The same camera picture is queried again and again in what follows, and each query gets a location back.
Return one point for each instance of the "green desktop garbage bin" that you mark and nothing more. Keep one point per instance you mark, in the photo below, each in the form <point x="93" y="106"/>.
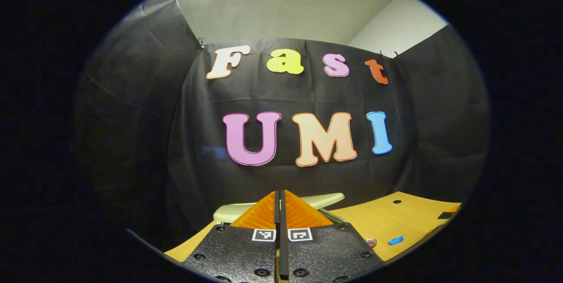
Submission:
<point x="233" y="212"/>

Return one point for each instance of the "black backdrop cloth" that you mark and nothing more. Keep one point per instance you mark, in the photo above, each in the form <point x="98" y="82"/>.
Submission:
<point x="198" y="177"/>

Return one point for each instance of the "wooden desktop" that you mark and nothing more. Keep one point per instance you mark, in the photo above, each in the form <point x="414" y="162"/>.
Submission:
<point x="396" y="221"/>

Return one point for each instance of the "blue paper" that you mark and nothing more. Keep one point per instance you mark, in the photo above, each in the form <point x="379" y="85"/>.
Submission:
<point x="395" y="240"/>

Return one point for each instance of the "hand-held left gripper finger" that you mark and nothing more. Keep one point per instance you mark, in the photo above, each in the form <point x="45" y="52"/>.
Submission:
<point x="277" y="212"/>
<point x="283" y="252"/>

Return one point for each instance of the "red pop can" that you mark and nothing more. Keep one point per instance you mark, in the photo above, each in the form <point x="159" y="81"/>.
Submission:
<point x="371" y="243"/>

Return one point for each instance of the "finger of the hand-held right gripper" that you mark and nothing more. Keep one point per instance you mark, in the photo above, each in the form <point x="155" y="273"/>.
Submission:
<point x="449" y="213"/>

